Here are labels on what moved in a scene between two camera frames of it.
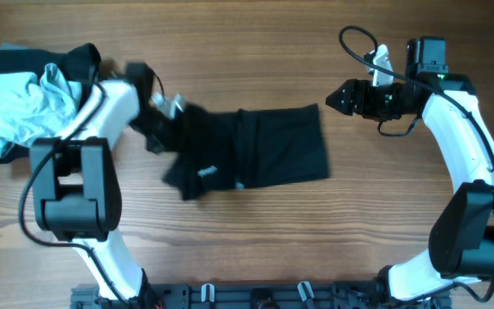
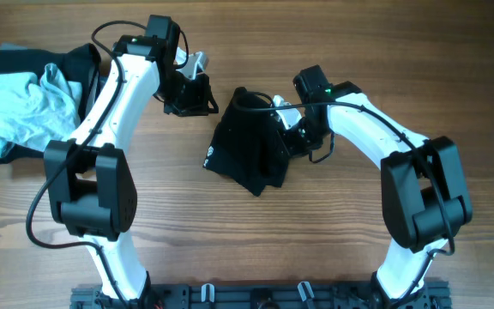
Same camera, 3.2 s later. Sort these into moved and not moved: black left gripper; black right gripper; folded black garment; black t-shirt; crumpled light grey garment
Moved: black left gripper; black right gripper; black t-shirt
Not moved: folded black garment; crumpled light grey garment
